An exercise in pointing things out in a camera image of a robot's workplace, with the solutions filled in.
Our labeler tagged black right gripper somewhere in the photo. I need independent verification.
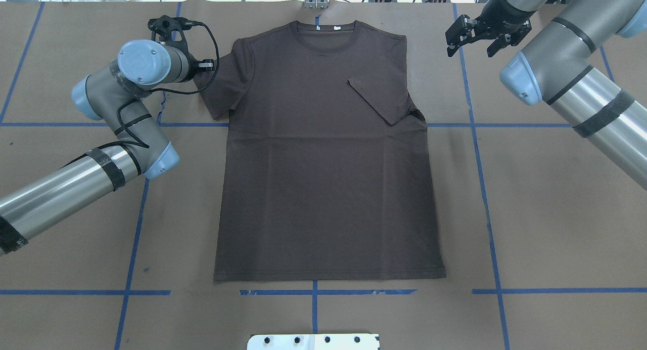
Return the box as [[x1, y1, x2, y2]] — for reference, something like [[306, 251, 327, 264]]
[[445, 8, 532, 58]]

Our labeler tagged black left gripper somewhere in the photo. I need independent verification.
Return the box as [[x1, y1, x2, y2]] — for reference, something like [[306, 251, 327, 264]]
[[148, 15, 215, 70]]

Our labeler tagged dark brown t-shirt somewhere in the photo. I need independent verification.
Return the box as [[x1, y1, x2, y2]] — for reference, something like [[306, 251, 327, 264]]
[[196, 21, 446, 282]]

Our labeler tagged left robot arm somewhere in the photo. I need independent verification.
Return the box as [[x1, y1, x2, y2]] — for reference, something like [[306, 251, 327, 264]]
[[1, 15, 220, 255]]

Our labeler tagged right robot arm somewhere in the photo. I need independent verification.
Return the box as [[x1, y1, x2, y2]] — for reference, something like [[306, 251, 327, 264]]
[[445, 0, 646, 187]]

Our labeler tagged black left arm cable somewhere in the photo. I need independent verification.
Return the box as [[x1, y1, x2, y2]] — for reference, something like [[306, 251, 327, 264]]
[[115, 19, 221, 149]]

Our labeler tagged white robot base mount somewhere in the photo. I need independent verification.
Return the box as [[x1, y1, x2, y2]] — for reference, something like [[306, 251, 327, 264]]
[[247, 333, 381, 349]]

